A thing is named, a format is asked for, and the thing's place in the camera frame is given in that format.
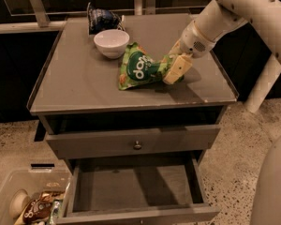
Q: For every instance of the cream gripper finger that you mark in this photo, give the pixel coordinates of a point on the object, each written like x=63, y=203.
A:
x=178, y=68
x=176, y=48

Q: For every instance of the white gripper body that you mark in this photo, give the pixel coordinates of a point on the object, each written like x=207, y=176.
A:
x=193, y=41

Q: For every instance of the green rice chip bag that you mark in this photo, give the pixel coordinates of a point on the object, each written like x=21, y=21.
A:
x=139, y=68

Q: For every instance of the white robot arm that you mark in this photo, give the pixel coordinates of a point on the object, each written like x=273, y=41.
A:
x=219, y=18

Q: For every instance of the grey drawer cabinet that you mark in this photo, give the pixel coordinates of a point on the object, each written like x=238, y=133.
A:
x=77, y=90

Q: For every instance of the dark blue snack bag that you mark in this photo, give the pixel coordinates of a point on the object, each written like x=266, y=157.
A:
x=101, y=19

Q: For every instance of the round metal drawer knob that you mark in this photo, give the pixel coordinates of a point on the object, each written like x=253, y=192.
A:
x=137, y=145

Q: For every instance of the open grey middle drawer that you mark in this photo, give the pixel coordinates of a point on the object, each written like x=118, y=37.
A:
x=157, y=189

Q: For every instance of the grey upper drawer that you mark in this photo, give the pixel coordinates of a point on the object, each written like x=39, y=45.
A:
x=120, y=142

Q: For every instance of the brown snack bag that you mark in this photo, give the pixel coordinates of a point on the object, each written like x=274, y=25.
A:
x=41, y=208

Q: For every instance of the white ceramic bowl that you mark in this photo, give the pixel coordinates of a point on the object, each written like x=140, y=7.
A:
x=112, y=43

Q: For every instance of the metal glass railing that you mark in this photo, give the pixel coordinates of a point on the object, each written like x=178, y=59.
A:
x=115, y=3

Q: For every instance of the green snack packet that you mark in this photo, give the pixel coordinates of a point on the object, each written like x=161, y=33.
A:
x=55, y=212

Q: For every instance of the clear plastic storage bin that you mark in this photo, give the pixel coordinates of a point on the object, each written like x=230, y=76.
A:
x=33, y=182

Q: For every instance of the white round object in bin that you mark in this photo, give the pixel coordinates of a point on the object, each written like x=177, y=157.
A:
x=18, y=202

